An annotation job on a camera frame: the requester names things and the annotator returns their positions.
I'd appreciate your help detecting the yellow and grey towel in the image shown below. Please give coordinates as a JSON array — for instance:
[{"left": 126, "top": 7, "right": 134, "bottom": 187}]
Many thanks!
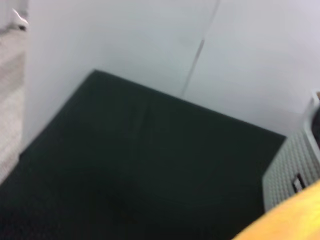
[{"left": 231, "top": 178, "right": 320, "bottom": 240}]

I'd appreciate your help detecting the black tablecloth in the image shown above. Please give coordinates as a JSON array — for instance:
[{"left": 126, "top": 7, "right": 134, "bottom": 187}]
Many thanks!
[{"left": 0, "top": 69, "right": 288, "bottom": 240}]

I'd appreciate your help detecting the grey perforated plastic storage box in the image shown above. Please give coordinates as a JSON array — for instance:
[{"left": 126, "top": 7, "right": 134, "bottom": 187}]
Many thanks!
[{"left": 261, "top": 89, "right": 320, "bottom": 214}]

